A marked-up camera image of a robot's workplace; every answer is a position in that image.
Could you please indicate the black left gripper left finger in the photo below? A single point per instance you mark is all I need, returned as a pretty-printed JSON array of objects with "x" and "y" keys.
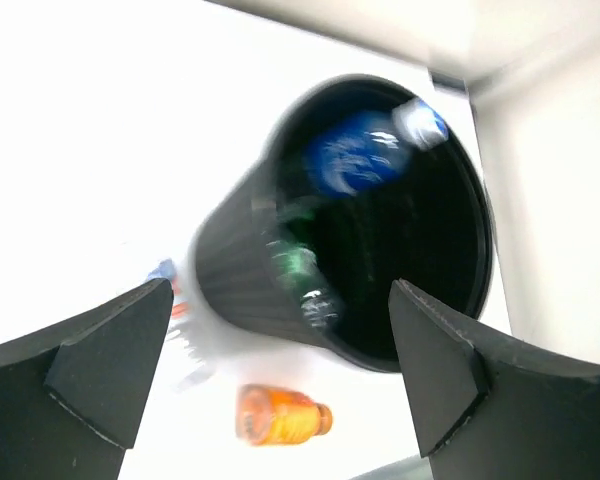
[{"x": 72, "y": 395}]

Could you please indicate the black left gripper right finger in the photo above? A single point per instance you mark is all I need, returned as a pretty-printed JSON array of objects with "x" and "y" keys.
[{"x": 486, "y": 405}]

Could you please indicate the white orange label bottle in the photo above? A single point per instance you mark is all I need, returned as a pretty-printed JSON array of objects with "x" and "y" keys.
[{"x": 187, "y": 358}]

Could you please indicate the orange juice bottle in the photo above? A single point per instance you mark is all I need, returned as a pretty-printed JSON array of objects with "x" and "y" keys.
[{"x": 270, "y": 416}]

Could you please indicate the green soda bottle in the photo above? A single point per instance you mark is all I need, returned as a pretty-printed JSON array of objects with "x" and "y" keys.
[{"x": 293, "y": 249}]

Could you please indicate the blue label water bottle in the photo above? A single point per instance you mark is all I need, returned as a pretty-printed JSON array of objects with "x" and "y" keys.
[{"x": 372, "y": 148}]

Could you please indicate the black plastic waste bin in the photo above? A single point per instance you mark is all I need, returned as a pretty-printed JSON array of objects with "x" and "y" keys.
[{"x": 430, "y": 226}]

